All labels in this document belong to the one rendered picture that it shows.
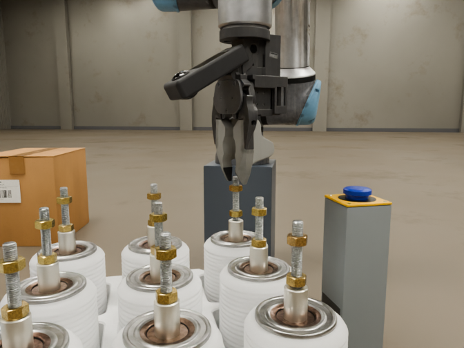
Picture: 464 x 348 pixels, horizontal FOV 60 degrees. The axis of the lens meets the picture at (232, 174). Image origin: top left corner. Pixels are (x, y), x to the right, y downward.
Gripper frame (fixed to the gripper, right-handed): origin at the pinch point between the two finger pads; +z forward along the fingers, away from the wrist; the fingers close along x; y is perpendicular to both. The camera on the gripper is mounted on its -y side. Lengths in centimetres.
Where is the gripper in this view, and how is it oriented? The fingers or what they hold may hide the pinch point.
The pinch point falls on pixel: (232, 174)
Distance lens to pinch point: 58.4
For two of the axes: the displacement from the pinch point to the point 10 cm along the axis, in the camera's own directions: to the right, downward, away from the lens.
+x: -5.4, -1.3, 8.3
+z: 0.0, 9.9, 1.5
